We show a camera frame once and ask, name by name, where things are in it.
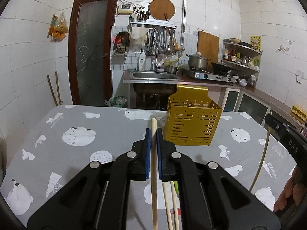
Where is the hanging orange plastic bag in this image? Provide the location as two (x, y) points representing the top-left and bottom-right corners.
(47, 12), (69, 42)

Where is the yellow wall poster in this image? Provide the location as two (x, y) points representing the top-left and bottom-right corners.
(250, 35), (261, 51)

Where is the steel sink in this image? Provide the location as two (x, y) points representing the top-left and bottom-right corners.
(123, 70), (182, 95)

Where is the wooden chopstick on table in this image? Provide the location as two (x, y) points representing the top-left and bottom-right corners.
(162, 182), (173, 230)

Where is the dark framed glass door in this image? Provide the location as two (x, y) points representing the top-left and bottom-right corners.
(68, 0), (118, 106)

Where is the wooden chopstick beside green utensil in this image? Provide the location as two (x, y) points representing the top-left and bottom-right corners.
(170, 181), (180, 230)

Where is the person's right hand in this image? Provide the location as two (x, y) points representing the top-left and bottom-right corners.
(274, 166), (306, 212)

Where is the corner wall shelf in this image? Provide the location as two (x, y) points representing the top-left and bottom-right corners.
(221, 38), (262, 87)

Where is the yellow perforated utensil holder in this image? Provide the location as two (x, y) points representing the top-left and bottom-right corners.
(163, 85), (222, 146)

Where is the black wok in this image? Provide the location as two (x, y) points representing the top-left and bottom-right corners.
(211, 62), (232, 76)

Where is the steel cooking pot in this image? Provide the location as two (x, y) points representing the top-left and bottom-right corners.
(186, 52), (211, 71)

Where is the egg tray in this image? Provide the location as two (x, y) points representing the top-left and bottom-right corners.
(291, 104), (307, 122)

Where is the green handled utensil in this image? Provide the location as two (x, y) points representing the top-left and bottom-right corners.
(173, 181), (179, 197)

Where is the round wooden board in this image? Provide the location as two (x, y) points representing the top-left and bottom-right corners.
(148, 0), (175, 21)

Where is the gas stove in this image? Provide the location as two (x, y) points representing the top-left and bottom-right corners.
(181, 68), (237, 84)

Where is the white detergent bottle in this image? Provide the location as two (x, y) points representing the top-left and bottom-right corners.
(138, 50), (146, 71)

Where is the wooden cutting board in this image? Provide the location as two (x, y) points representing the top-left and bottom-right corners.
(197, 31), (220, 62)

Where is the hanging utensil rack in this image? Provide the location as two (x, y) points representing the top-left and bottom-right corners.
(128, 19), (177, 56)

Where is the wooden stick against wall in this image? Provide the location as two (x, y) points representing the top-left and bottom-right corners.
(46, 75), (58, 106)

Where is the wooden chopstick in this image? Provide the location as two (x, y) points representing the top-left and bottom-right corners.
(162, 182), (173, 230)
(249, 126), (272, 193)
(151, 118), (158, 230)
(170, 181), (180, 230)

